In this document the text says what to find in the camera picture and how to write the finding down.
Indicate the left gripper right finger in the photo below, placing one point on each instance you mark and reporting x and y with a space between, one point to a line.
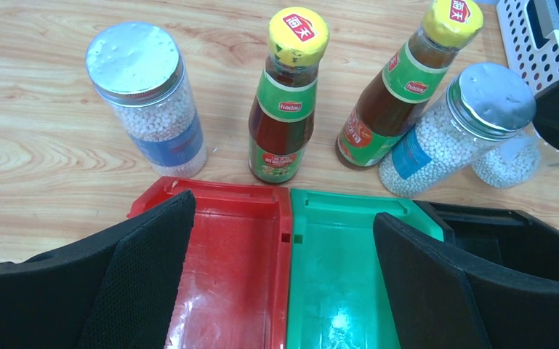
444 297

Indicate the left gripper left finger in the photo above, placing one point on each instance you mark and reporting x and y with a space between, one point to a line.
113 289

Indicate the black cap shaker bottle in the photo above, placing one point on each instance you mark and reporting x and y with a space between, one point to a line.
520 159

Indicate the white plastic basket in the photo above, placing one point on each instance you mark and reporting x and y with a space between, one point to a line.
530 35

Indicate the silver lid jar right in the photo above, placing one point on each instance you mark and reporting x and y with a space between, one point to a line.
483 106

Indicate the silver lid jar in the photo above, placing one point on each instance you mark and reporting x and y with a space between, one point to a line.
483 106
138 70

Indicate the black plastic bin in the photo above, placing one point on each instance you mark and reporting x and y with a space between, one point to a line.
511 238

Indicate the green plastic bin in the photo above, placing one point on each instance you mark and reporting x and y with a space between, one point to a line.
337 296

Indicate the red plastic bin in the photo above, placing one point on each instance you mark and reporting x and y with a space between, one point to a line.
234 287

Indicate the right sauce bottle yellow cap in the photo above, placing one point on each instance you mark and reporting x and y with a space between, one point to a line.
395 98

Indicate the sauce bottle yellow cap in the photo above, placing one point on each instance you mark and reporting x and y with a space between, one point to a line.
395 98
281 118

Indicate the silver lid jar left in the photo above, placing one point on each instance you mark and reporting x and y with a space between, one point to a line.
138 70

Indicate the left sauce bottle yellow cap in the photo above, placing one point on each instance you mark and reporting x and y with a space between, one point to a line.
281 118

